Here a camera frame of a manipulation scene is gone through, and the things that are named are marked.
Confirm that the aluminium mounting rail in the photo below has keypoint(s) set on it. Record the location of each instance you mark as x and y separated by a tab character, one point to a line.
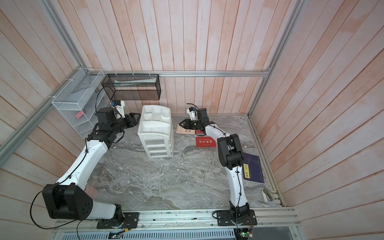
203	219

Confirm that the horizontal aluminium frame bar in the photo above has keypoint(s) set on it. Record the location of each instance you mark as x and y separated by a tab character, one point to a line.
194	74

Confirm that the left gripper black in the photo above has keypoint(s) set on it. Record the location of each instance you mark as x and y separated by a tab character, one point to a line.
131	119

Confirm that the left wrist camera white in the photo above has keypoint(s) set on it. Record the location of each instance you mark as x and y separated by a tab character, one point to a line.
119	106

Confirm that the black wire mesh basket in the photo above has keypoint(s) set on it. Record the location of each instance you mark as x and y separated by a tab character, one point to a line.
132	87

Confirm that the white stapler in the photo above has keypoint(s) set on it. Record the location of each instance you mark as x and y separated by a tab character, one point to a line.
266	195

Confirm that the white plastic drawer organizer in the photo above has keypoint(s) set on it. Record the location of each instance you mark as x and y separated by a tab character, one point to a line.
156	131

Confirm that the pink eraser block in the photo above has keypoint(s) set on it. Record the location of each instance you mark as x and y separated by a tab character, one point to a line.
79	114

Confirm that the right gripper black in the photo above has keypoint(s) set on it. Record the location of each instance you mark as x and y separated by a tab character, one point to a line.
187	123

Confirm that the beige postcard red text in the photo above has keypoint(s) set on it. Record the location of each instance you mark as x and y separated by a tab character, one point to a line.
181	130

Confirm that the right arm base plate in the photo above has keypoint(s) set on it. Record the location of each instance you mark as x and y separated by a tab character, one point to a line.
231	218

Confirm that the dark purple notebook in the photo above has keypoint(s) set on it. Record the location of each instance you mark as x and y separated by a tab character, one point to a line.
252	169

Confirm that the white wire mesh shelf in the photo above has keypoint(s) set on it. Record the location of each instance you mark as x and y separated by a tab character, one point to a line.
82	93

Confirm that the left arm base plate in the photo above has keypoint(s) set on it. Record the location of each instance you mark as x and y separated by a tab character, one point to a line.
124	220

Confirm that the left aluminium frame bar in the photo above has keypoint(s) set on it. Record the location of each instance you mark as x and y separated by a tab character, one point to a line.
20	135

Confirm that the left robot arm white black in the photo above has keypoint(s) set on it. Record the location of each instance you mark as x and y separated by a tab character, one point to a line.
67	198

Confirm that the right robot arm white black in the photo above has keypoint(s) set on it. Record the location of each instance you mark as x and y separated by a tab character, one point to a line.
231	157

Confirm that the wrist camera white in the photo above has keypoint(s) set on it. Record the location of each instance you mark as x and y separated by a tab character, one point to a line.
119	106
192	112

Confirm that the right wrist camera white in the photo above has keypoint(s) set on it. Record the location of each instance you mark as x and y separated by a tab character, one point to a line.
192	112

